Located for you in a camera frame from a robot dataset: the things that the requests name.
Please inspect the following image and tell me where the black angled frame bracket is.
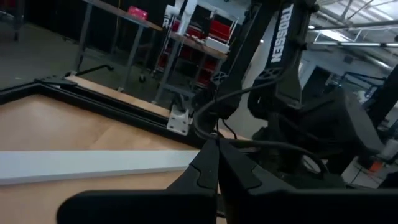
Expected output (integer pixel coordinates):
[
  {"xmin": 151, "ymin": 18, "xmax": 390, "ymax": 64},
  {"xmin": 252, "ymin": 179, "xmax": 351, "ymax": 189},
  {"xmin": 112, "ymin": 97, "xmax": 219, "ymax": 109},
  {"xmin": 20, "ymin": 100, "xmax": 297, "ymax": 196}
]
[{"xmin": 64, "ymin": 64, "xmax": 115, "ymax": 78}]

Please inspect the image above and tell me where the white raceway cover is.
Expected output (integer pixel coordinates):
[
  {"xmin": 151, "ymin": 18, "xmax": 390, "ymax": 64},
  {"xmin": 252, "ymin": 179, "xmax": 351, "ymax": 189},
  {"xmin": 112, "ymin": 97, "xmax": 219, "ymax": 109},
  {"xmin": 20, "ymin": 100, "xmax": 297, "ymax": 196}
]
[{"xmin": 0, "ymin": 149, "xmax": 200, "ymax": 186}]

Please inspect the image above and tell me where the white box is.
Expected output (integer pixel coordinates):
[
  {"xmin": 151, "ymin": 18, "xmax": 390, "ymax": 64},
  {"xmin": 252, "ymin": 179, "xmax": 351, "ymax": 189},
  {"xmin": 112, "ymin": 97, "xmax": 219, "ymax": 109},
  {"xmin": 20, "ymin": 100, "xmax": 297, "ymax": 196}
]
[{"xmin": 205, "ymin": 36, "xmax": 231, "ymax": 54}]

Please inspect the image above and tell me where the wooden table with grey legs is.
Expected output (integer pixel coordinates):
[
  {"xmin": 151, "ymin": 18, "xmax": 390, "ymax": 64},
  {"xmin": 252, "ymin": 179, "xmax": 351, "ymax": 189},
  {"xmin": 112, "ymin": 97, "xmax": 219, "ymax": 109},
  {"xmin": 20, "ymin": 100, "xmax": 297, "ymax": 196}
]
[{"xmin": 74, "ymin": 0, "xmax": 163, "ymax": 93}]

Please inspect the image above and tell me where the white metal frame bracket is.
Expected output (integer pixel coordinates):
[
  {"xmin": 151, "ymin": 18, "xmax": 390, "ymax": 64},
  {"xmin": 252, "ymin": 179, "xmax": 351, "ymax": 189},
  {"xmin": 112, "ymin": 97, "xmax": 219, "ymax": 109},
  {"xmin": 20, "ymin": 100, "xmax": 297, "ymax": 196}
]
[{"xmin": 167, "ymin": 105, "xmax": 192, "ymax": 136}]

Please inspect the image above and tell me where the black table frame rail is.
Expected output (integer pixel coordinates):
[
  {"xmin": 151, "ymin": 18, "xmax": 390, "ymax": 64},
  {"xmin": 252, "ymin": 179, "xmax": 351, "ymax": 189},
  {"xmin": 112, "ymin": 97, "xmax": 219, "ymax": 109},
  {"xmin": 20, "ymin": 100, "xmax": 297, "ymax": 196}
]
[{"xmin": 0, "ymin": 74, "xmax": 215, "ymax": 149}]

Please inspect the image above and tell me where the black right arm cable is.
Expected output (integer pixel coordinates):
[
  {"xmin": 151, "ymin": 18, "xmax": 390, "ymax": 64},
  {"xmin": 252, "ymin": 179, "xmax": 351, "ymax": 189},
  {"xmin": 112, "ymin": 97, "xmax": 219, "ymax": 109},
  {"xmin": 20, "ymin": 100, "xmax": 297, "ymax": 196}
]
[{"xmin": 192, "ymin": 62, "xmax": 329, "ymax": 175}]

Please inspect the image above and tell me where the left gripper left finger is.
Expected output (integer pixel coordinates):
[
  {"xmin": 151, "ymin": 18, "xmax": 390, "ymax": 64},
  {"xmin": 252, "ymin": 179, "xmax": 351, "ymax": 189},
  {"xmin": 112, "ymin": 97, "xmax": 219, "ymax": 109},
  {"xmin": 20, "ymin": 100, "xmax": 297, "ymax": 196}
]
[{"xmin": 57, "ymin": 139, "xmax": 220, "ymax": 224}]

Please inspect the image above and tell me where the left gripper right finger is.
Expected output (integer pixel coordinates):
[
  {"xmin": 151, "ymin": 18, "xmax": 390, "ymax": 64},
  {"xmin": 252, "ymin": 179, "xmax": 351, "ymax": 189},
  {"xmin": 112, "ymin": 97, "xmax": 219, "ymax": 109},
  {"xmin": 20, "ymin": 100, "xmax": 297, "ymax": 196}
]
[{"xmin": 219, "ymin": 139, "xmax": 398, "ymax": 224}]

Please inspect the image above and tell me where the small red box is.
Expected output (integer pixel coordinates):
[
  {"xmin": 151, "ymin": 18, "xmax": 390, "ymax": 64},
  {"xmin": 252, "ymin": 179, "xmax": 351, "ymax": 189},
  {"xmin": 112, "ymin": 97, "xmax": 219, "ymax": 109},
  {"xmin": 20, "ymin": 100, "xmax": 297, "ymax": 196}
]
[{"xmin": 127, "ymin": 5, "xmax": 149, "ymax": 21}]

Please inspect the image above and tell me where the red and blue bin rack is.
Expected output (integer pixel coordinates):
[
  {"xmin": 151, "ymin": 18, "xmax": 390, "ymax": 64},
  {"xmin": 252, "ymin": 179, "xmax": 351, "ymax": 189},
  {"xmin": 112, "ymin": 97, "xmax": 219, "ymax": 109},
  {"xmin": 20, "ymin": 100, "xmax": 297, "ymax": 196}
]
[{"xmin": 157, "ymin": 17, "xmax": 239, "ymax": 88}]

